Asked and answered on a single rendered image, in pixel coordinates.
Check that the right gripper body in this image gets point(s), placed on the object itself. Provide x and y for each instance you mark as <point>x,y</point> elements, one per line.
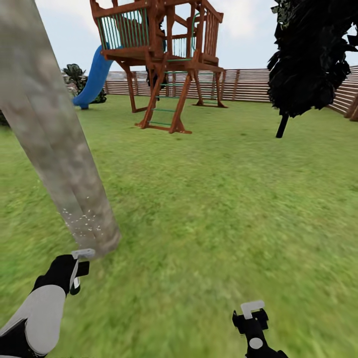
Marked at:
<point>257,321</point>

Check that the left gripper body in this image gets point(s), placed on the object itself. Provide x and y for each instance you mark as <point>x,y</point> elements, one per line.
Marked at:
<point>83,268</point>

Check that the pesticide atomizer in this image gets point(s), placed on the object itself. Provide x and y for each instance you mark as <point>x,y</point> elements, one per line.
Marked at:
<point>76,286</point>

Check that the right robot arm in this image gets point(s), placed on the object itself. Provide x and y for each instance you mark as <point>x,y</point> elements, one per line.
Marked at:
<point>252,323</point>

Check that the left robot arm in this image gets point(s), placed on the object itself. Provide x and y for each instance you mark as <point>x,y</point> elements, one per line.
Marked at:
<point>34,329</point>

